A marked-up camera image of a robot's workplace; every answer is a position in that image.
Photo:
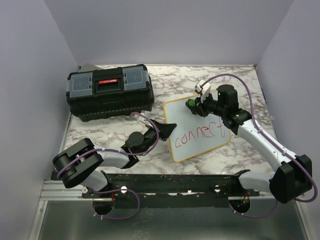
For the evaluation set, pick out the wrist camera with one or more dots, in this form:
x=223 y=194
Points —
x=143 y=116
x=203 y=89

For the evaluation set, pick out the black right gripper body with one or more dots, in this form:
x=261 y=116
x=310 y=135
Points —
x=209 y=105

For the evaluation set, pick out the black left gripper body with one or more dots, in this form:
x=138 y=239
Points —
x=150 y=137

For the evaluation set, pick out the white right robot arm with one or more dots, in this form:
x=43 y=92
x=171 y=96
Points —
x=291 y=173

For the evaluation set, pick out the yellow framed whiteboard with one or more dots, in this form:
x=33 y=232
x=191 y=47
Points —
x=193 y=135

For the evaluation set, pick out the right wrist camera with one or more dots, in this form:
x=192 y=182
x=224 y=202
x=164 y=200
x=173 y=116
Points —
x=203 y=89

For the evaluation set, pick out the black plastic toolbox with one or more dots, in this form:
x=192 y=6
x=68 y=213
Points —
x=104 y=93

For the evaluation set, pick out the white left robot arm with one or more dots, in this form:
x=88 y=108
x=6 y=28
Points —
x=77 y=165

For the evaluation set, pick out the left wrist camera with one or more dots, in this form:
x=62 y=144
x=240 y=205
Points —
x=143 y=116

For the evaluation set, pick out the green whiteboard eraser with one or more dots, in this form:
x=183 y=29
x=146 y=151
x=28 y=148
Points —
x=190 y=103

